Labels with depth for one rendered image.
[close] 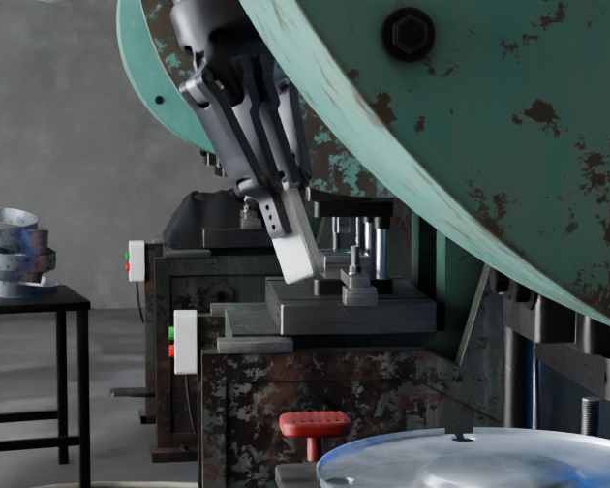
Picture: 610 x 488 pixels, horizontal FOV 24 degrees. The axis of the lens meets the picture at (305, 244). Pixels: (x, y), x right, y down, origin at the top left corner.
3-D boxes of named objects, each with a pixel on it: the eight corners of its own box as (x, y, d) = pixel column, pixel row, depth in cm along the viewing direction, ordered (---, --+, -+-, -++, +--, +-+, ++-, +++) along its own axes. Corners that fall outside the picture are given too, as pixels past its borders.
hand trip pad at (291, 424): (284, 499, 140) (284, 423, 139) (277, 483, 146) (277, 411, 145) (353, 496, 141) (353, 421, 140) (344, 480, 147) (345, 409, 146)
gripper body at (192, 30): (212, 15, 118) (246, 118, 117) (144, 13, 111) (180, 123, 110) (278, -22, 114) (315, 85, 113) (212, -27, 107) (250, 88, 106)
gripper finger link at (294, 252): (292, 188, 110) (287, 188, 110) (320, 272, 110) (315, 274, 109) (263, 199, 112) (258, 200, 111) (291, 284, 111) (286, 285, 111)
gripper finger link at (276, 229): (273, 171, 110) (250, 174, 108) (293, 232, 110) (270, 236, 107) (259, 177, 111) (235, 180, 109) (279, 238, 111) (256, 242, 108)
